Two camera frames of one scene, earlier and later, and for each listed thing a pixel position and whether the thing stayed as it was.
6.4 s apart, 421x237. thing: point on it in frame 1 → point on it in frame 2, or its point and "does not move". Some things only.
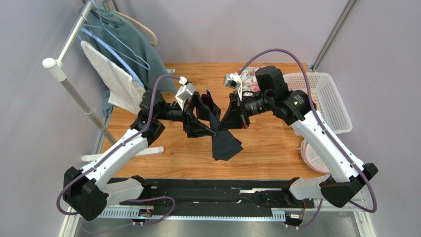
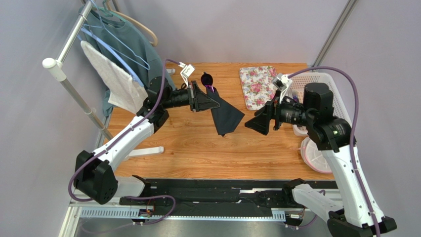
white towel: x=124 y=93 does not move
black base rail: x=264 y=193 does not move
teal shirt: x=126 y=48 does not move
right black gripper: x=238 y=109 → x=271 y=114
